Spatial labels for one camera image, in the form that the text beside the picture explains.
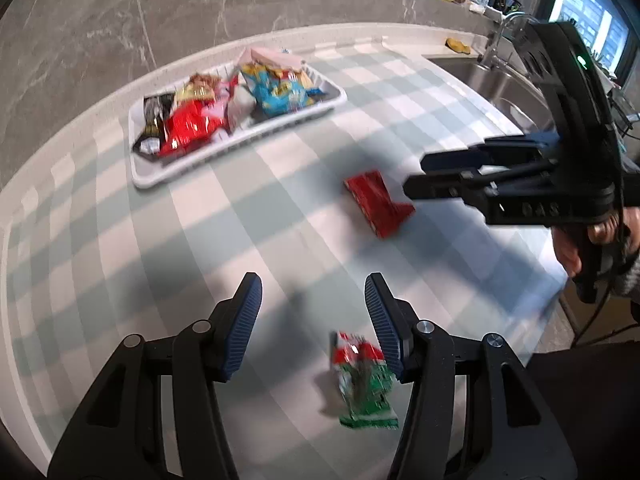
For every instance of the person's black printed shirt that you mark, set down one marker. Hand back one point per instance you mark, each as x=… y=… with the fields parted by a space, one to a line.
x=590 y=385

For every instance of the yellow sponge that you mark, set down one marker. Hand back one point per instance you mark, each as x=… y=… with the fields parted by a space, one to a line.
x=458 y=46

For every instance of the white pink cartoon snack packet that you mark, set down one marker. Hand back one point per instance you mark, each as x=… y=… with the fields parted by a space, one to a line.
x=275 y=57

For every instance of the green red snack packet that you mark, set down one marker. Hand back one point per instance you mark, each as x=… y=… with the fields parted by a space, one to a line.
x=365 y=390

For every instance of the black snack packet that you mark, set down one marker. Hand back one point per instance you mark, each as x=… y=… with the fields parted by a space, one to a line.
x=152 y=120

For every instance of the person's right forearm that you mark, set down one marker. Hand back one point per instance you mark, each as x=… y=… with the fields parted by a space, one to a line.
x=631 y=280

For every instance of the silver white snack packet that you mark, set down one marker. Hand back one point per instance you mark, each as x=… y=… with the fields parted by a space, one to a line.
x=242 y=107

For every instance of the steel faucet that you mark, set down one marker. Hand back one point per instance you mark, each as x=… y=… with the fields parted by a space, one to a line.
x=500 y=30

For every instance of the green white checkered tablecloth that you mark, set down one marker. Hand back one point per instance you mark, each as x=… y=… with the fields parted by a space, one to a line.
x=125 y=260

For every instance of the window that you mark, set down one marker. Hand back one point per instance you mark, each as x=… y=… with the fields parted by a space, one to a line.
x=585 y=15

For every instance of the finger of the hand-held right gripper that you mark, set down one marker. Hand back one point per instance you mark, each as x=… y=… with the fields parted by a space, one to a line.
x=450 y=187
x=475 y=157

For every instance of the blue snack packet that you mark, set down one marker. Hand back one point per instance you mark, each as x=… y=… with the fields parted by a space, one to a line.
x=272 y=92

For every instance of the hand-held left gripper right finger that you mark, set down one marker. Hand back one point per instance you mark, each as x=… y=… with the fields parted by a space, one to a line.
x=382 y=320

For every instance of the brown yellow snack packet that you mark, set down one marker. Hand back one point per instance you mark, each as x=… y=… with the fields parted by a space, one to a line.
x=200 y=87

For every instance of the crumpled red snack packet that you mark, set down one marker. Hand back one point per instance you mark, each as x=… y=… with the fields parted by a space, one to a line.
x=192 y=127

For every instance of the steel sink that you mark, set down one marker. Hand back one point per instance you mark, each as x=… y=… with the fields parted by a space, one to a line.
x=500 y=90

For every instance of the person's right hand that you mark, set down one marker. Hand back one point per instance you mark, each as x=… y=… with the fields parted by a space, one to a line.
x=567 y=252

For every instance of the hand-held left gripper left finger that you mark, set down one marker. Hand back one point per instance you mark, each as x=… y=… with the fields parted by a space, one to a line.
x=245 y=320

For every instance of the white ribbed plastic tray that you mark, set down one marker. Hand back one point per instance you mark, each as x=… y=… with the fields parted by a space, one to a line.
x=310 y=110

